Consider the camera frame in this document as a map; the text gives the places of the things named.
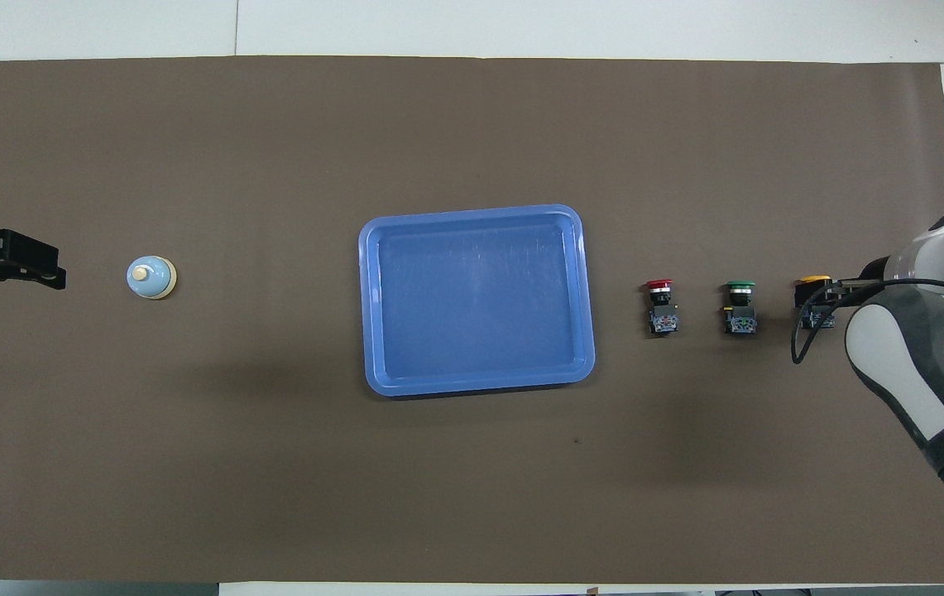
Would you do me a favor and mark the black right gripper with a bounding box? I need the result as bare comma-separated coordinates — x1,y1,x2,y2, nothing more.
793,278,876,314

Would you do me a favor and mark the yellow push button switch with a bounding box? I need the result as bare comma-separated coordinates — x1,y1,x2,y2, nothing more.
798,275,838,330

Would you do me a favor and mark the green push button switch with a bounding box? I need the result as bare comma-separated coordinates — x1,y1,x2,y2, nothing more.
722,281,759,336

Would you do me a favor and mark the red push button switch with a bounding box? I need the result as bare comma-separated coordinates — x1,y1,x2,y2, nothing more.
645,279,681,336

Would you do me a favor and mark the light blue call bell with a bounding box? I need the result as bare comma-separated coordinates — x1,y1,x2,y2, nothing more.
126,255,178,300

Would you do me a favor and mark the blue plastic tray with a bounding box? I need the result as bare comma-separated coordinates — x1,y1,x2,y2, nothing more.
358,204,597,397

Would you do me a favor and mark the brown table mat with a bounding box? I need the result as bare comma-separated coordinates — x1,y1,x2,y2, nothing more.
0,55,944,584

